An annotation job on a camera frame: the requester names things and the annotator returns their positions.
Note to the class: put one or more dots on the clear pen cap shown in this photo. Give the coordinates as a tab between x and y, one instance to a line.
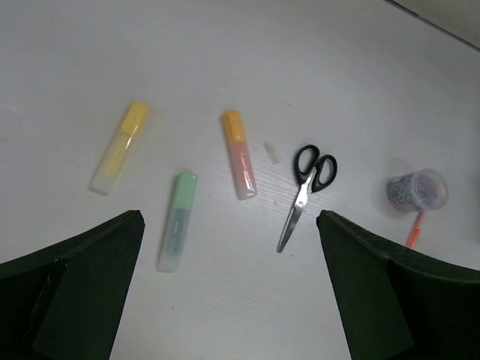
272	153

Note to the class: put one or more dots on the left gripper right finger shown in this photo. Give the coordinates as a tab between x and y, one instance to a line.
397	303

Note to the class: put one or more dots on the green highlighter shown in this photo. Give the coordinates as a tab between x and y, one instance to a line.
175	234

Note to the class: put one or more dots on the orange pen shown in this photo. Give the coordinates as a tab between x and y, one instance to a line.
416	230

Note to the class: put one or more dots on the jar of paper clips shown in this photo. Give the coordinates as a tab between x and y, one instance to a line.
419	191

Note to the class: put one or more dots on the yellow highlighter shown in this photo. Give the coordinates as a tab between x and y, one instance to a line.
114	158

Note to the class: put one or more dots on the black handled scissors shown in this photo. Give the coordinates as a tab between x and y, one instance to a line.
313	173

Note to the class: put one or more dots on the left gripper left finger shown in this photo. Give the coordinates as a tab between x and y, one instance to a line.
66	301

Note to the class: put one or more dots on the orange highlighter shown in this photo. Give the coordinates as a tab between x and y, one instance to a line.
242	169

